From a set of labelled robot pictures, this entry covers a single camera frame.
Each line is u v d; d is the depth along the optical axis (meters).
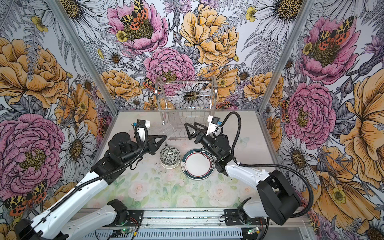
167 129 0.73
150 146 0.61
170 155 0.91
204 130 0.75
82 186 0.45
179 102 1.22
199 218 0.76
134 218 0.73
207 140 0.67
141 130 0.60
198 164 0.92
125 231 0.71
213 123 0.67
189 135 0.66
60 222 0.41
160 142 0.67
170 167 0.85
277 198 0.42
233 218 0.73
